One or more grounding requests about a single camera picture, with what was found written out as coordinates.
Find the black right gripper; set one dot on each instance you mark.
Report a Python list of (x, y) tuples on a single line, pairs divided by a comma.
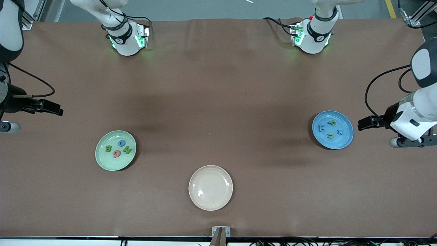
[(13, 102)]

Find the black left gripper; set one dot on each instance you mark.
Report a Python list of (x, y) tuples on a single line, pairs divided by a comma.
[(388, 115)]

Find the green letter p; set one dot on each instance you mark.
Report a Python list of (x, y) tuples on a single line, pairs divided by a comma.
[(329, 122)]

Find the blue letter m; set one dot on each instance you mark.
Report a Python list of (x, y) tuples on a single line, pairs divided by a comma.
[(321, 128)]

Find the green letter B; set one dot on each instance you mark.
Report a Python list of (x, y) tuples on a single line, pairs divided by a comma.
[(106, 148)]

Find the blue letter G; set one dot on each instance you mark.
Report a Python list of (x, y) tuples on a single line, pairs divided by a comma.
[(119, 143)]

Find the pink letter Q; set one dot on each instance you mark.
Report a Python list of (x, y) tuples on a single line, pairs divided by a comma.
[(114, 153)]

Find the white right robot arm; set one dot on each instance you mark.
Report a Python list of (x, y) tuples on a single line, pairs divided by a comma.
[(126, 41)]

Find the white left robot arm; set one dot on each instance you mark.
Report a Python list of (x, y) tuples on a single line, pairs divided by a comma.
[(314, 37)]

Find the blue plate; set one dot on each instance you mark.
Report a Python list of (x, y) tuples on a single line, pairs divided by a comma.
[(333, 143)]

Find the light green plate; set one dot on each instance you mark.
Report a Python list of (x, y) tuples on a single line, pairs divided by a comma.
[(102, 160)]

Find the brown table cover sheet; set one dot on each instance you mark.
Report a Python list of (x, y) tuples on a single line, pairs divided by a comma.
[(218, 75)]

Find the beige plate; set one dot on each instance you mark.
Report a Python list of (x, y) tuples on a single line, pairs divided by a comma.
[(210, 188)]

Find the aluminium frame post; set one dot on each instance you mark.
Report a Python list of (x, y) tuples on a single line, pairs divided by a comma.
[(34, 13), (418, 15)]

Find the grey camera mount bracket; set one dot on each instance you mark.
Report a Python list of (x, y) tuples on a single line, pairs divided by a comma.
[(221, 232)]

